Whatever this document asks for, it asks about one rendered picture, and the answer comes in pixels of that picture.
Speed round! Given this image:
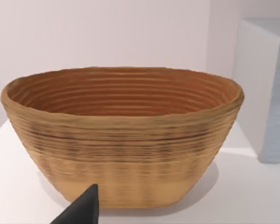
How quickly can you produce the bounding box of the woven wooden basket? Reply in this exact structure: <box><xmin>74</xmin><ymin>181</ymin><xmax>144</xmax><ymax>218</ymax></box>
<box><xmin>0</xmin><ymin>66</ymin><xmax>245</xmax><ymax>208</ymax></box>

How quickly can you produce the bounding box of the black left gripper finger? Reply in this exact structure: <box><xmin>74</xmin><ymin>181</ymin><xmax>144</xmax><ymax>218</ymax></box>
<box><xmin>51</xmin><ymin>183</ymin><xmax>99</xmax><ymax>224</ymax></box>

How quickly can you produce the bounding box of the pale blue box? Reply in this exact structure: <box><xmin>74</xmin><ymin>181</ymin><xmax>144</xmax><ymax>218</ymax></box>
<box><xmin>258</xmin><ymin>39</ymin><xmax>280</xmax><ymax>165</ymax></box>

